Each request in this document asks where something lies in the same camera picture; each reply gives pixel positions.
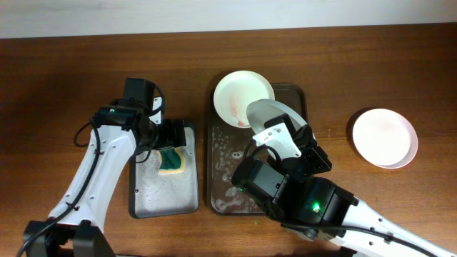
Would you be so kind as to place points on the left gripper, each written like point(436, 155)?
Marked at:
point(169, 140)

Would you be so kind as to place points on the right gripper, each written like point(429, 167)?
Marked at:
point(308, 147)

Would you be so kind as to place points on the green yellow sponge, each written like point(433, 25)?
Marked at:
point(172, 161)

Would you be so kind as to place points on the light green plate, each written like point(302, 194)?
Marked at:
point(263, 110)

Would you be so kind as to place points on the pinkish white plate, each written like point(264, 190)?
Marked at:
point(385, 138)

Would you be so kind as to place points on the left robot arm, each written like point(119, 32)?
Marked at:
point(121, 131)

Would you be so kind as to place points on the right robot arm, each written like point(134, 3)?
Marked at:
point(282, 177)

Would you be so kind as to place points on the large brown serving tray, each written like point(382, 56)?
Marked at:
point(224, 152)

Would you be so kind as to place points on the small black soapy tray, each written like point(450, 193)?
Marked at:
point(154, 192)

